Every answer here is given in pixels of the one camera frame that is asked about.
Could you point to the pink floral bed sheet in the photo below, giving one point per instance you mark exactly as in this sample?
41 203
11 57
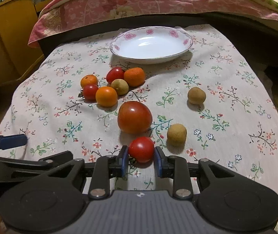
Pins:
64 15

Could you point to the white floral plate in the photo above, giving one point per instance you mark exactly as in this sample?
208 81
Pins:
151 45

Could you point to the smooth orange mandarin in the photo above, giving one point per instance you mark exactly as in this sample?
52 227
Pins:
106 96

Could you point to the tan longan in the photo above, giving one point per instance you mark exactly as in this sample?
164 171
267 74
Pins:
196 96
176 135

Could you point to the oval cherry tomato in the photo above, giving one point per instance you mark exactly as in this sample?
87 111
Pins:
115 73

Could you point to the tan longan among cluster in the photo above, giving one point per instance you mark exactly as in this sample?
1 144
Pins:
121 86

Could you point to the floral tablecloth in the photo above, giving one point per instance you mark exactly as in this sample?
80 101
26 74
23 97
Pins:
209 103

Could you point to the cherry tomato with stem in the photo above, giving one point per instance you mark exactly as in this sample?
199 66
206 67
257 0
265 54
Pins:
89 92

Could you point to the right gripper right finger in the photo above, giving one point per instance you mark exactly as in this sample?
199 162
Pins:
161 165

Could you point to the large red tomato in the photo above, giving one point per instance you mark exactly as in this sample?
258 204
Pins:
134 117

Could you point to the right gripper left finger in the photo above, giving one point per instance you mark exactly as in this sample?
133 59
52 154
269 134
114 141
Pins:
122 162

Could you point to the small orange mandarin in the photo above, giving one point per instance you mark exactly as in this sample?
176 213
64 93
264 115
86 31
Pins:
90 79

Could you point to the yellow wooden cabinet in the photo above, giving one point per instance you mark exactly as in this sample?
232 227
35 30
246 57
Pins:
17 18

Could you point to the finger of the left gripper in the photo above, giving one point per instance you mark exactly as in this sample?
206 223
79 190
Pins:
13 141
57 159

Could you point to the large rough orange mandarin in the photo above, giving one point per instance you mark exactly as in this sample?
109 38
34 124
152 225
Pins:
134 76

